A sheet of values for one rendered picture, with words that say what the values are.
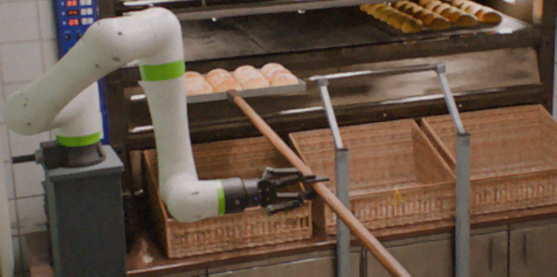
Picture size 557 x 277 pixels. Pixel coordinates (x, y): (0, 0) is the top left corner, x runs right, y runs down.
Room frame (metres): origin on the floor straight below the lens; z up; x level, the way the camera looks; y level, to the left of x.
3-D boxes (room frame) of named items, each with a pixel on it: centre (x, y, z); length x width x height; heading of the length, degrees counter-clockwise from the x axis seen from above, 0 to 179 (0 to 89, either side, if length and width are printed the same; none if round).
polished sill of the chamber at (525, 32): (4.44, -0.24, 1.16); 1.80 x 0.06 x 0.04; 105
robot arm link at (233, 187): (2.70, 0.14, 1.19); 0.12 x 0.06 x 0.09; 15
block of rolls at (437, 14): (5.00, -0.69, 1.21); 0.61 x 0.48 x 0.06; 15
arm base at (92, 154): (3.01, 0.64, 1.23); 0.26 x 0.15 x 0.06; 109
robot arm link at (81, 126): (3.02, 0.60, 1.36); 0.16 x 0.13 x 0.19; 142
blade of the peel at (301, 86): (3.90, 0.23, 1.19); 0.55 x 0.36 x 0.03; 105
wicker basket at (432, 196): (4.17, -0.34, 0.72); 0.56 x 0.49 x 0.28; 106
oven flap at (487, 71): (4.42, -0.24, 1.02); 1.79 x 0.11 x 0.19; 105
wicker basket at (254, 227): (4.01, 0.24, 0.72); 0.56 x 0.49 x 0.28; 105
